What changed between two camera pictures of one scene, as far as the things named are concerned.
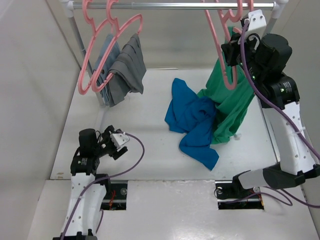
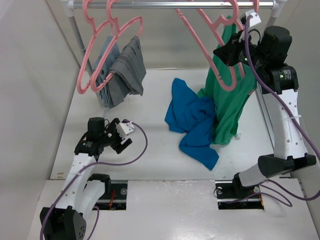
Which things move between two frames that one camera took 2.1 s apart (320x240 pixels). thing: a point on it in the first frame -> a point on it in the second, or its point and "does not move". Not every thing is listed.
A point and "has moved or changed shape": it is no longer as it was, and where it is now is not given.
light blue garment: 114,54 does not move
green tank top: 229,87 has moved or changed shape
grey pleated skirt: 127,73 does not move
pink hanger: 220,55 -> 233,85
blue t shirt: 191,115 does not move
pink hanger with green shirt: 225,19 -> 216,33
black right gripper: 230,48 does not move
